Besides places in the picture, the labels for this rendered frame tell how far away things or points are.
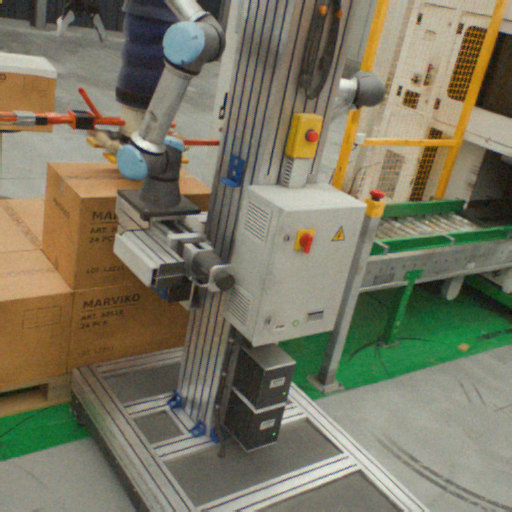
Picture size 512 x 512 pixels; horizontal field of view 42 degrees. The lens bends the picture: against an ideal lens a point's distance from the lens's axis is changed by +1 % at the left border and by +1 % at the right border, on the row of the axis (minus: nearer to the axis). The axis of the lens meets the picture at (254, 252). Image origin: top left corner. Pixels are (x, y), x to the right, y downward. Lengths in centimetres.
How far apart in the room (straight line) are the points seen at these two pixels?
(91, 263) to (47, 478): 82
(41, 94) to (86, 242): 198
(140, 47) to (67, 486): 165
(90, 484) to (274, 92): 157
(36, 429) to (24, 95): 230
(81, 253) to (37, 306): 26
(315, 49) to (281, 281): 70
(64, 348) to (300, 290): 116
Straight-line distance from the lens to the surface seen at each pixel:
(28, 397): 303
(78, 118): 266
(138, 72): 268
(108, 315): 287
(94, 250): 269
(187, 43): 200
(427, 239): 393
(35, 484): 268
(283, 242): 196
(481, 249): 420
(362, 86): 256
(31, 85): 447
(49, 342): 282
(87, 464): 275
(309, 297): 215
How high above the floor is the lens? 185
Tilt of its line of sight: 23 degrees down
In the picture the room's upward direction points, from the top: 12 degrees clockwise
